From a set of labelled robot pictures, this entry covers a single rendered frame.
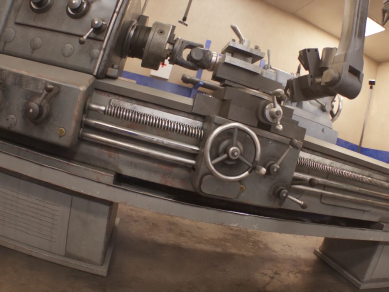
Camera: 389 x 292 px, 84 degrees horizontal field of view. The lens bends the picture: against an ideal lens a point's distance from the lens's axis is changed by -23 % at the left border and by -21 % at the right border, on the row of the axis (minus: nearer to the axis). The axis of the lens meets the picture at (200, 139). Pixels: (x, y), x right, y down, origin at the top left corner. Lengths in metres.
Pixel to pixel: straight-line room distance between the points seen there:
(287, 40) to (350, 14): 4.54
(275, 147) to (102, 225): 0.78
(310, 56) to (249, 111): 0.39
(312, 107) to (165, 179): 0.87
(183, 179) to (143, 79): 3.35
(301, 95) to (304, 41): 4.70
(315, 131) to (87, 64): 1.17
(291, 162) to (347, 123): 4.82
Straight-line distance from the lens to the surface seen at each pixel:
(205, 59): 1.34
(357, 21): 0.69
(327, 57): 0.70
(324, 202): 1.50
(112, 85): 1.12
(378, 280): 2.16
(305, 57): 0.73
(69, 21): 1.20
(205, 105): 1.11
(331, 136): 1.55
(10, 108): 1.10
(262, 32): 5.02
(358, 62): 0.65
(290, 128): 1.09
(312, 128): 1.46
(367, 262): 1.99
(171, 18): 4.67
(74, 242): 1.23
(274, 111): 0.95
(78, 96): 0.99
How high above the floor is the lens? 0.73
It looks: 2 degrees down
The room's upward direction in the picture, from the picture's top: 15 degrees clockwise
